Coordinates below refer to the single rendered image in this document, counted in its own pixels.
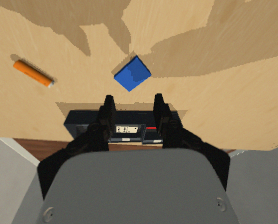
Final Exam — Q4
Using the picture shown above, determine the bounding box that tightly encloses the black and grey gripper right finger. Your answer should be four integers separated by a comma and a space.
153, 93, 230, 191

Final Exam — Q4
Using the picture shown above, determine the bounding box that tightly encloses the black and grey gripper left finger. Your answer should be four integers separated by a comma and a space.
37, 95, 117, 201

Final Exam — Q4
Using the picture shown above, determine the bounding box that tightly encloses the orange battery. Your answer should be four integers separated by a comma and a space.
13, 60, 54, 88

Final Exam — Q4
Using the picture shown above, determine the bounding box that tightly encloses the dark grey rack of bins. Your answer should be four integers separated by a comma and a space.
65, 110, 163, 145

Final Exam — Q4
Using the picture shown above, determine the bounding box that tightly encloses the white domino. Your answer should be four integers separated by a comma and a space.
116, 125, 138, 133

